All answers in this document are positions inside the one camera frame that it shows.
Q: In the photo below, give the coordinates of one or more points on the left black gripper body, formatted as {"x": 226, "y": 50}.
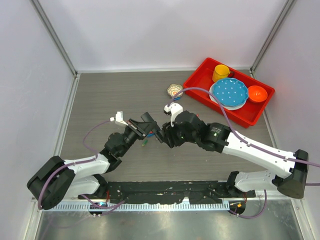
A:
{"x": 141, "y": 133}

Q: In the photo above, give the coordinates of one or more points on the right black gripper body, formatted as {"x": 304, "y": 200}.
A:
{"x": 175, "y": 135}

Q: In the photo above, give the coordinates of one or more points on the black remote control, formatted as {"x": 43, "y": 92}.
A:
{"x": 147, "y": 117}

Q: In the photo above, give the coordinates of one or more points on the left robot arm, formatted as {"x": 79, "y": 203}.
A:
{"x": 51, "y": 183}

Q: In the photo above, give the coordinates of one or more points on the small patterned bowl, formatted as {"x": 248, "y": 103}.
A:
{"x": 174, "y": 89}

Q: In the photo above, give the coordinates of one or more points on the red plastic tray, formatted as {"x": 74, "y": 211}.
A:
{"x": 246, "y": 116}

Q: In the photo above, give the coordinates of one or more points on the blue dotted plate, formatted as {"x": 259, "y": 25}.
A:
{"x": 230, "y": 92}

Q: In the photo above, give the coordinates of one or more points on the yellow mug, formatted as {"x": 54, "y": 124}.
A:
{"x": 221, "y": 71}

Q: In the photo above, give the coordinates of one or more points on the orange bowl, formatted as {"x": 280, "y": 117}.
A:
{"x": 257, "y": 94}

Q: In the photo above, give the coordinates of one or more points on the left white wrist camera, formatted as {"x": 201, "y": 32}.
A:
{"x": 118, "y": 119}

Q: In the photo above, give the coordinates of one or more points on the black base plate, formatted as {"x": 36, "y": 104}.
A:
{"x": 173, "y": 192}

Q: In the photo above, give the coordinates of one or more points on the white cable duct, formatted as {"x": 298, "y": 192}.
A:
{"x": 78, "y": 206}

